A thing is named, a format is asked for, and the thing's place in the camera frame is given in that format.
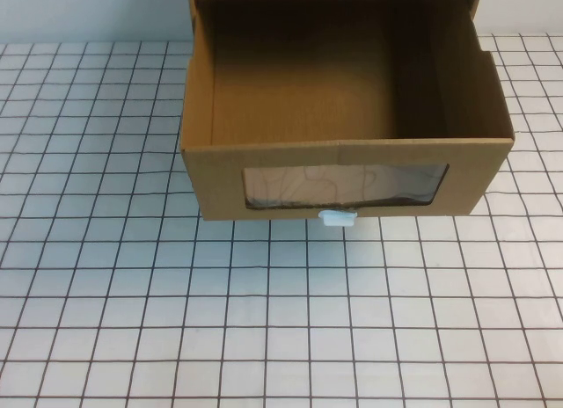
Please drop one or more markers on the white grid-pattern tablecloth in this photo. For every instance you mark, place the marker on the white grid-pattern tablecloth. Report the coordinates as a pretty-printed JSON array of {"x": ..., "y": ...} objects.
[{"x": 132, "y": 293}]

